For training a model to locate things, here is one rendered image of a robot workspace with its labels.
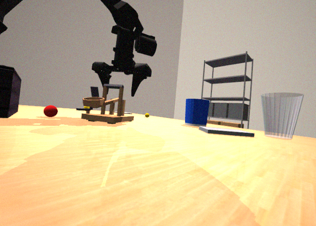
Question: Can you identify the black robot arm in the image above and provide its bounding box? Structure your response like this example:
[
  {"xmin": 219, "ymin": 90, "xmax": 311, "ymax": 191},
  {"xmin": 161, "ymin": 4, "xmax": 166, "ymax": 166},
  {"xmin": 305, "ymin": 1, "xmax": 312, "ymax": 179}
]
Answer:
[{"xmin": 0, "ymin": 0, "xmax": 157, "ymax": 57}]

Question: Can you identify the blue cup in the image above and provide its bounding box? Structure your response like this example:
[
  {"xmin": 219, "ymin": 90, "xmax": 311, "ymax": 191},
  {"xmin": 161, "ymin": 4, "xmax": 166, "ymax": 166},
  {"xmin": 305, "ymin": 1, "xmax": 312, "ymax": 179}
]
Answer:
[{"xmin": 185, "ymin": 99, "xmax": 209, "ymax": 127}]

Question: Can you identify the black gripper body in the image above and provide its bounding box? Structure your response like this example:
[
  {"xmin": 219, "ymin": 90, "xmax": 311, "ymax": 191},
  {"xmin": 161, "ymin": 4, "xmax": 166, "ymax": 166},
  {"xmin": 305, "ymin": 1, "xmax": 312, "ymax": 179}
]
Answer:
[{"xmin": 92, "ymin": 44, "xmax": 152, "ymax": 77}]

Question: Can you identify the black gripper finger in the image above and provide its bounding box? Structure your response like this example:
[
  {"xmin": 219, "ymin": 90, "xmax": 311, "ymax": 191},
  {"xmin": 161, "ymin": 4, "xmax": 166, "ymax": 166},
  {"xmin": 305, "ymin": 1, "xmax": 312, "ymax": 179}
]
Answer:
[
  {"xmin": 95, "ymin": 71, "xmax": 111, "ymax": 86},
  {"xmin": 131, "ymin": 72, "xmax": 147, "ymax": 97}
]

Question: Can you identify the red ball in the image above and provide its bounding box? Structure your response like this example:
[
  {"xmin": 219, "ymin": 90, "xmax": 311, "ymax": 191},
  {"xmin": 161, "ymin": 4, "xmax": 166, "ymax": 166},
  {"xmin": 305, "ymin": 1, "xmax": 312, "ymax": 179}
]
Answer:
[{"xmin": 43, "ymin": 106, "xmax": 58, "ymax": 117}]

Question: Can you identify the clear plastic cup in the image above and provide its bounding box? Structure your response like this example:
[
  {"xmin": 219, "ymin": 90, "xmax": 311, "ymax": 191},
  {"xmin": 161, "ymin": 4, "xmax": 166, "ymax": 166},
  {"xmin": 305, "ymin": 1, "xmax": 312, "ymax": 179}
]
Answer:
[{"xmin": 261, "ymin": 92, "xmax": 304, "ymax": 140}]

